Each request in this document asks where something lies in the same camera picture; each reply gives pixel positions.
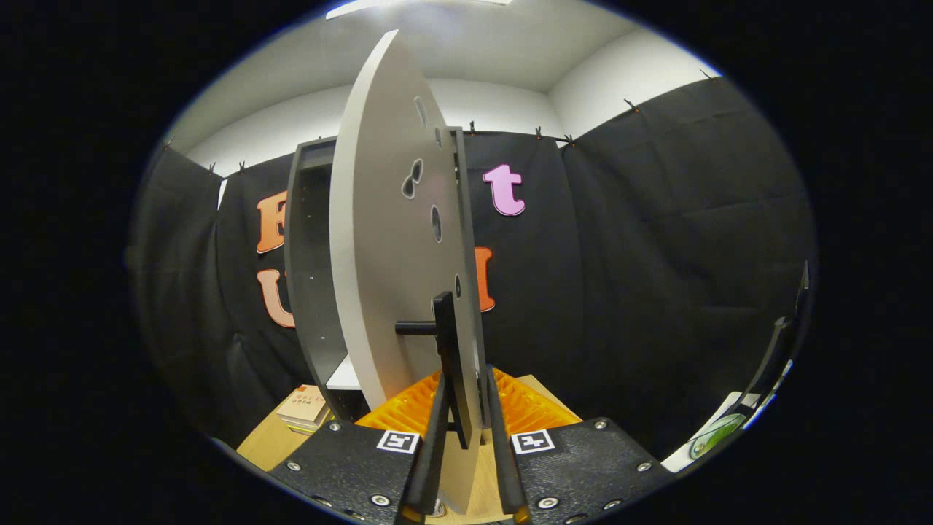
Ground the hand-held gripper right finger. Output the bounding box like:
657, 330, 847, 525
485, 367, 675, 525

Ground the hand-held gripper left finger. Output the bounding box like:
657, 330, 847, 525
266, 370, 449, 525

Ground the black door handle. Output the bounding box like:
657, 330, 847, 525
395, 292, 475, 449

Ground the dark grey shoe cabinet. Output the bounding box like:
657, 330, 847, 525
283, 128, 483, 424

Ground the stack of books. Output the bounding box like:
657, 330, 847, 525
277, 384, 334, 436

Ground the white and green sheet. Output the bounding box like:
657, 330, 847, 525
660, 392, 775, 473

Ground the black backdrop cloth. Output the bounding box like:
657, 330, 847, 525
128, 73, 817, 460

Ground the dark thin bar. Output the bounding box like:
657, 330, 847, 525
743, 262, 810, 411

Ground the wide ceiling light panel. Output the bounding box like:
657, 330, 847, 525
324, 0, 511, 19

